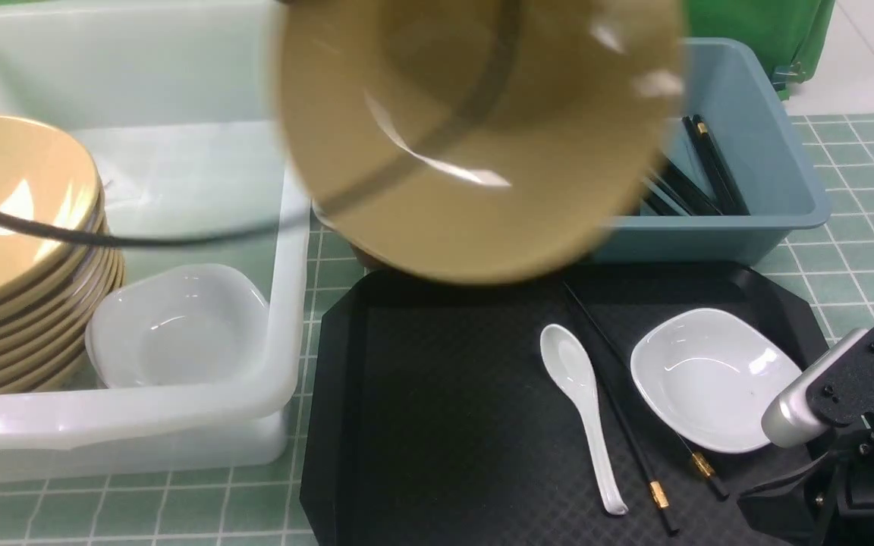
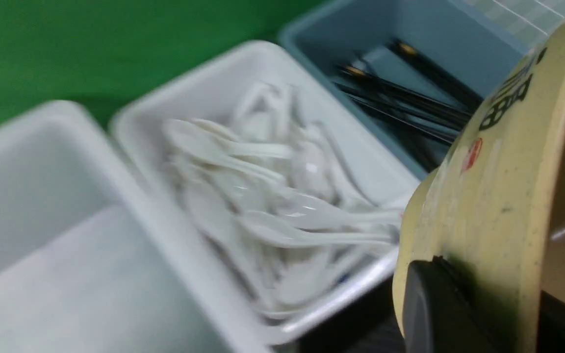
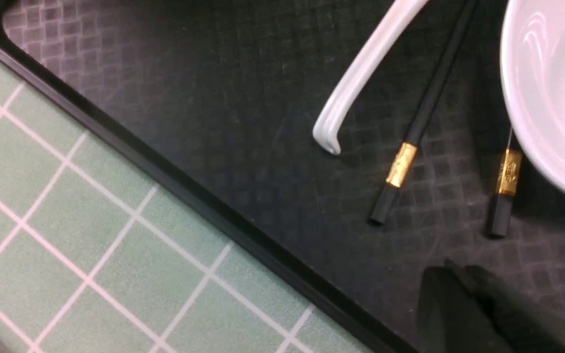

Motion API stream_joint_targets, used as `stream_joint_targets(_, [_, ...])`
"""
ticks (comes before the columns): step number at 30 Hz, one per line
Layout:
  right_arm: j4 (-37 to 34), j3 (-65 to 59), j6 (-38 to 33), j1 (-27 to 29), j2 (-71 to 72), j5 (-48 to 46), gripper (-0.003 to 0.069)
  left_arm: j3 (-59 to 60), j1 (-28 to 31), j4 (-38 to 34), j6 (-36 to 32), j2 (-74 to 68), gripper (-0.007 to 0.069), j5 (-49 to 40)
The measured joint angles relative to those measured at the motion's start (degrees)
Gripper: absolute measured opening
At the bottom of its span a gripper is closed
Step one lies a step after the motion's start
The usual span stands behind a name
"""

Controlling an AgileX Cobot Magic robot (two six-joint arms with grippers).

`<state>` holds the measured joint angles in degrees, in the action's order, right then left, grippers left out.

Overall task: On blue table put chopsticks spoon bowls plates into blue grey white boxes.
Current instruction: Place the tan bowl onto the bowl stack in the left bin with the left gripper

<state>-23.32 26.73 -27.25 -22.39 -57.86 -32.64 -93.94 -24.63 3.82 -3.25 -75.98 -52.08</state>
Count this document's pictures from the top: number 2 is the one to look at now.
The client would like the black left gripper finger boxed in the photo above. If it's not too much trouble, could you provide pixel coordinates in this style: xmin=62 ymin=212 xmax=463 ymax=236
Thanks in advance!
xmin=402 ymin=259 xmax=501 ymax=353

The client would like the beige noodle bowl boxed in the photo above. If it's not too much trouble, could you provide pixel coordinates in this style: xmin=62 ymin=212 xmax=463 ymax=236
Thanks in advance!
xmin=392 ymin=20 xmax=565 ymax=353

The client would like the white spoon tray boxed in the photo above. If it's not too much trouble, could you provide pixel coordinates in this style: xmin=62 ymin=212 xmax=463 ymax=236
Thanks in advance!
xmin=110 ymin=41 xmax=420 ymax=348

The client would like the blue chopstick bin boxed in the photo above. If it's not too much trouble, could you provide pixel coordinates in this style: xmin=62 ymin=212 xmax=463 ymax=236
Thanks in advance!
xmin=279 ymin=0 xmax=528 ymax=179

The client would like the black chopstick gold band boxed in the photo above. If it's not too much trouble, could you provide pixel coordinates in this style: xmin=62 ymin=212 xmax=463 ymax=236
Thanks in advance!
xmin=336 ymin=65 xmax=472 ymax=130

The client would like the white plastic soup spoon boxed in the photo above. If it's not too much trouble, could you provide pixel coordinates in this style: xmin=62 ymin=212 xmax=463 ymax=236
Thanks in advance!
xmin=161 ymin=119 xmax=293 ymax=183

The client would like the large white plastic bin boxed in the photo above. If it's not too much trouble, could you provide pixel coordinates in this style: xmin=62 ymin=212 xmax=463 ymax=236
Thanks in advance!
xmin=0 ymin=101 xmax=272 ymax=353

